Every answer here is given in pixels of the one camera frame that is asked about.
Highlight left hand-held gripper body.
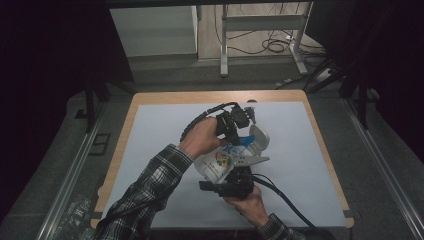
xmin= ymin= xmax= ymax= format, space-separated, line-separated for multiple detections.
xmin=215 ymin=103 xmax=258 ymax=141

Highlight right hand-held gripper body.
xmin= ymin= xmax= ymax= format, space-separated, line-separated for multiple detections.
xmin=216 ymin=154 xmax=271 ymax=200

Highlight blue and white milk pouch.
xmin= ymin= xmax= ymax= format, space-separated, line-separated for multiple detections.
xmin=193 ymin=134 xmax=258 ymax=185

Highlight person's right hand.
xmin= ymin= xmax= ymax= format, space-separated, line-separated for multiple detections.
xmin=221 ymin=185 xmax=270 ymax=229

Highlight person's left hand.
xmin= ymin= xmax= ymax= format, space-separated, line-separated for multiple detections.
xmin=179 ymin=116 xmax=228 ymax=160

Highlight wooden table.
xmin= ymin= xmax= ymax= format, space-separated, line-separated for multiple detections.
xmin=90 ymin=89 xmax=355 ymax=231

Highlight white table mat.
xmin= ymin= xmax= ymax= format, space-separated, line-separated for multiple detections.
xmin=99 ymin=101 xmax=348 ymax=230

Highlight white power strip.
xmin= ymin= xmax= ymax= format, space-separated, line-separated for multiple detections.
xmin=314 ymin=67 xmax=333 ymax=83

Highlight white cabinet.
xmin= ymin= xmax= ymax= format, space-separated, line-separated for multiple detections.
xmin=109 ymin=5 xmax=199 ymax=58

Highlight black stand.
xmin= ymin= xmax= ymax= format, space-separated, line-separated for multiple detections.
xmin=305 ymin=57 xmax=372 ymax=131
xmin=74 ymin=77 xmax=135 ymax=134

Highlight clear plastic bag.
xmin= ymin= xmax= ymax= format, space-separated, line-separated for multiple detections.
xmin=52 ymin=195 xmax=101 ymax=240

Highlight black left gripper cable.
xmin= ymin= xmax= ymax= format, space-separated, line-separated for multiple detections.
xmin=179 ymin=101 xmax=240 ymax=143

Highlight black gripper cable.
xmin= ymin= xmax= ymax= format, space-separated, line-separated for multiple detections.
xmin=179 ymin=101 xmax=240 ymax=143
xmin=251 ymin=173 xmax=333 ymax=240

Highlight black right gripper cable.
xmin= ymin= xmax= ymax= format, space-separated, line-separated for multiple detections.
xmin=251 ymin=173 xmax=333 ymax=240

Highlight black floor cables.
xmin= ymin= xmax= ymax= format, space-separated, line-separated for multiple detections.
xmin=228 ymin=29 xmax=327 ymax=58

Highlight white metal desk frame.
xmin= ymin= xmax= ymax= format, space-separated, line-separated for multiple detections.
xmin=219 ymin=2 xmax=314 ymax=78

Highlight black floor frame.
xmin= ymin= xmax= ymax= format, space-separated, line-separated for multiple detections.
xmin=88 ymin=132 xmax=112 ymax=157

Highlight aluminium rail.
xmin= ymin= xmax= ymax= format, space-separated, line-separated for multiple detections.
xmin=35 ymin=102 xmax=108 ymax=240
xmin=342 ymin=97 xmax=424 ymax=240

